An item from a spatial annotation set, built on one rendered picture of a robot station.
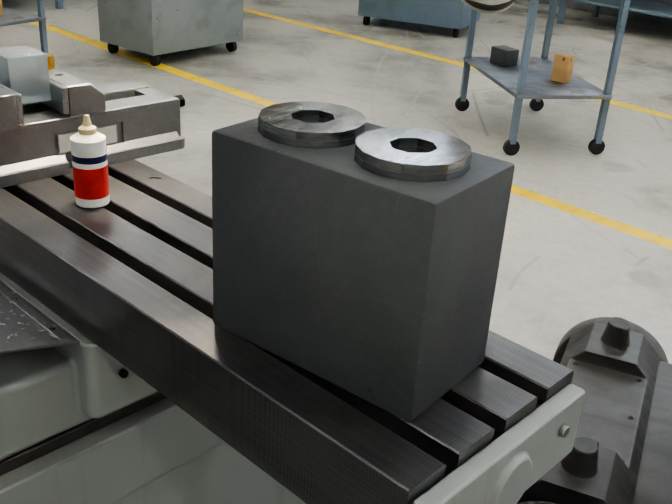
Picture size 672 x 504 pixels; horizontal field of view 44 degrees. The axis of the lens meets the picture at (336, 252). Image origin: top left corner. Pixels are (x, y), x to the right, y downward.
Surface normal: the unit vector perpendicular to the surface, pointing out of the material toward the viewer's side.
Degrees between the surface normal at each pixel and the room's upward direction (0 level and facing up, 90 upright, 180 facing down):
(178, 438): 90
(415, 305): 90
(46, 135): 90
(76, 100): 90
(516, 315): 0
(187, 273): 0
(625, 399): 0
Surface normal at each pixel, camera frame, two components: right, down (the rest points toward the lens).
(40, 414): 0.72, 0.34
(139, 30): -0.63, 0.31
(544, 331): 0.06, -0.90
